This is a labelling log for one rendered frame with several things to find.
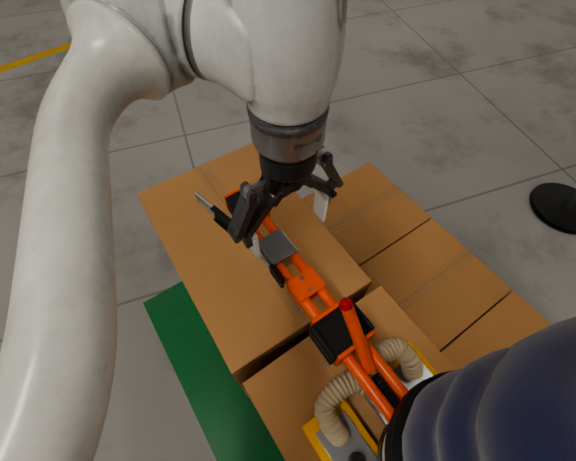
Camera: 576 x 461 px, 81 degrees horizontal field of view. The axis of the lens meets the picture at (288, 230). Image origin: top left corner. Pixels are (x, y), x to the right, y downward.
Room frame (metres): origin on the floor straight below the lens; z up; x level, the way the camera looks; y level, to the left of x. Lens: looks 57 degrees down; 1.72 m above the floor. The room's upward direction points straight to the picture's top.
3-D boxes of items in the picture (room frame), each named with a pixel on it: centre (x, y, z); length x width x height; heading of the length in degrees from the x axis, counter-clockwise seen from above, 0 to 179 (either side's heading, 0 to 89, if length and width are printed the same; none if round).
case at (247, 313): (0.50, 0.12, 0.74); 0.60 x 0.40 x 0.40; 33
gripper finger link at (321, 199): (0.36, -0.06, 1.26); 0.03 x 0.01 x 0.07; 34
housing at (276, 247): (0.36, 0.02, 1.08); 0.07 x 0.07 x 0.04; 34
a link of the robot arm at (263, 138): (0.32, 0.00, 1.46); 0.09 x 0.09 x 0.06
